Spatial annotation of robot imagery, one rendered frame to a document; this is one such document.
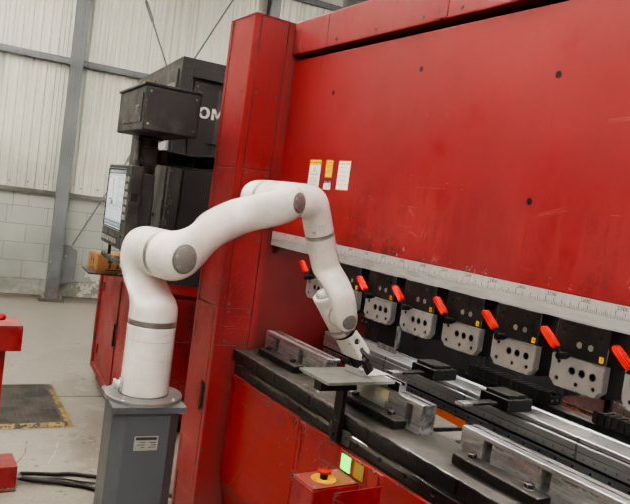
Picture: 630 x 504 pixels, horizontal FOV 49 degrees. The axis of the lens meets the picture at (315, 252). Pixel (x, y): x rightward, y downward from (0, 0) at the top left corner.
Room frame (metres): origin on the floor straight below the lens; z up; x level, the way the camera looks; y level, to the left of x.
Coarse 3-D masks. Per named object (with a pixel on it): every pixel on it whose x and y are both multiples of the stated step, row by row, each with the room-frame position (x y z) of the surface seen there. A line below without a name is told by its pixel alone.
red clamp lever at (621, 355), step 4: (612, 348) 1.51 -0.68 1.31; (616, 348) 1.51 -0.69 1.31; (620, 348) 1.51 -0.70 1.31; (616, 352) 1.51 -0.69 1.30; (620, 352) 1.50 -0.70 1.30; (624, 352) 1.50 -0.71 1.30; (616, 356) 1.50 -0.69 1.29; (620, 356) 1.50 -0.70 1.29; (624, 356) 1.49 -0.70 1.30; (628, 356) 1.50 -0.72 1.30; (620, 360) 1.49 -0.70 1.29; (624, 360) 1.49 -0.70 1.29; (628, 360) 1.49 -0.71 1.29; (624, 364) 1.49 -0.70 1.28; (628, 364) 1.48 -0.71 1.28; (624, 368) 1.49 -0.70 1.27; (628, 368) 1.48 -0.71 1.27
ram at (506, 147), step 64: (576, 0) 1.78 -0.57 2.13; (320, 64) 2.82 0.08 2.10; (384, 64) 2.45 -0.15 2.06; (448, 64) 2.16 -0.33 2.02; (512, 64) 1.93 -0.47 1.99; (576, 64) 1.75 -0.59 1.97; (320, 128) 2.76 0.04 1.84; (384, 128) 2.40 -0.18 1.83; (448, 128) 2.12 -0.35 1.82; (512, 128) 1.90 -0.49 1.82; (576, 128) 1.73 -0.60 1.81; (384, 192) 2.36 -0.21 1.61; (448, 192) 2.09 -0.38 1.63; (512, 192) 1.87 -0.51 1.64; (576, 192) 1.70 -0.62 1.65; (448, 256) 2.05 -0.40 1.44; (512, 256) 1.84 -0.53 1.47; (576, 256) 1.67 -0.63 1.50; (576, 320) 1.65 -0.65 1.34
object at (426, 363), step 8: (424, 360) 2.45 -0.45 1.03; (432, 360) 2.47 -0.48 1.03; (416, 368) 2.44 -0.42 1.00; (424, 368) 2.41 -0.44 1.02; (432, 368) 2.39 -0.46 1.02; (440, 368) 2.39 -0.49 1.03; (448, 368) 2.41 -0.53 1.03; (424, 376) 2.40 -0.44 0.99; (432, 376) 2.37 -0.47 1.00; (440, 376) 2.38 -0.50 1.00; (448, 376) 2.40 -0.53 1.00
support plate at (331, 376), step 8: (304, 368) 2.23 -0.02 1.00; (312, 368) 2.24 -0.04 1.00; (320, 368) 2.26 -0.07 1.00; (328, 368) 2.27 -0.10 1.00; (336, 368) 2.29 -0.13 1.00; (344, 368) 2.31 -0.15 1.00; (360, 368) 2.34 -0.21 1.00; (312, 376) 2.16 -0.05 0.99; (320, 376) 2.15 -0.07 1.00; (328, 376) 2.16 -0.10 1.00; (336, 376) 2.18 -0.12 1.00; (344, 376) 2.19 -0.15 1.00; (352, 376) 2.21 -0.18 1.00; (376, 376) 2.25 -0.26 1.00; (384, 376) 2.27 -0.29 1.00; (328, 384) 2.08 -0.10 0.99; (336, 384) 2.10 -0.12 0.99; (344, 384) 2.12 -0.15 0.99; (352, 384) 2.13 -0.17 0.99; (360, 384) 2.15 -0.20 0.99; (368, 384) 2.17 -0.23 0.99; (376, 384) 2.18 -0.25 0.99
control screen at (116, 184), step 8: (112, 176) 3.13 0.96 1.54; (120, 176) 2.99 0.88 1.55; (112, 184) 3.11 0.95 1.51; (120, 184) 2.97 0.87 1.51; (112, 192) 3.10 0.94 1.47; (120, 192) 2.95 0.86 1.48; (112, 200) 3.08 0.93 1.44; (120, 200) 2.94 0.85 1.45; (112, 208) 3.06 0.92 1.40; (120, 208) 2.92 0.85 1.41; (112, 216) 3.04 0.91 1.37; (120, 216) 2.91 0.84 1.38; (112, 224) 3.03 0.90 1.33
